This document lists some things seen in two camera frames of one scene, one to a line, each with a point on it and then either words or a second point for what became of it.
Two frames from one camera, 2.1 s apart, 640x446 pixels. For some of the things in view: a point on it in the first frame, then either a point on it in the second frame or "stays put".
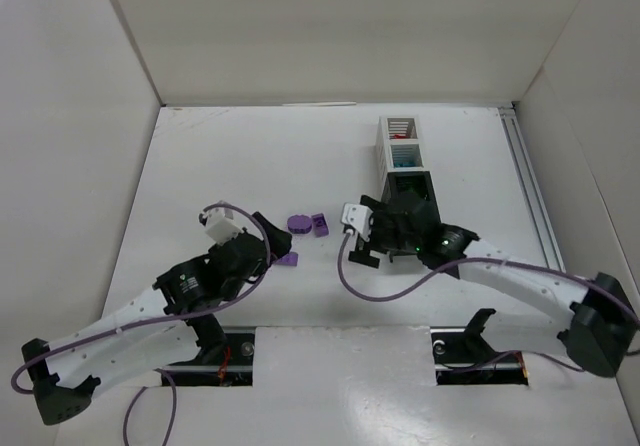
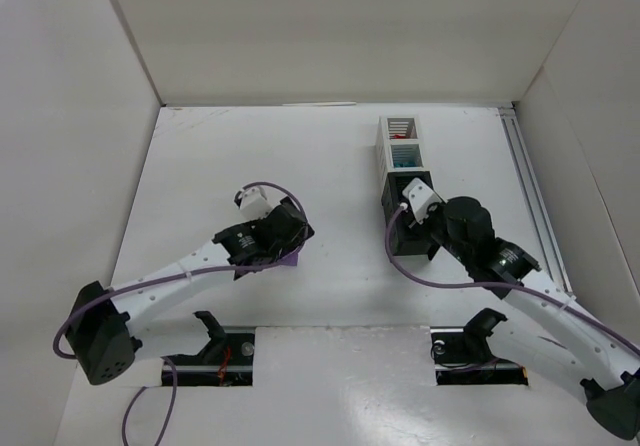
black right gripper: x=379 y=236 -> x=432 y=245
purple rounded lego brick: x=291 y=259 stays put
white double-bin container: x=397 y=147 stays put
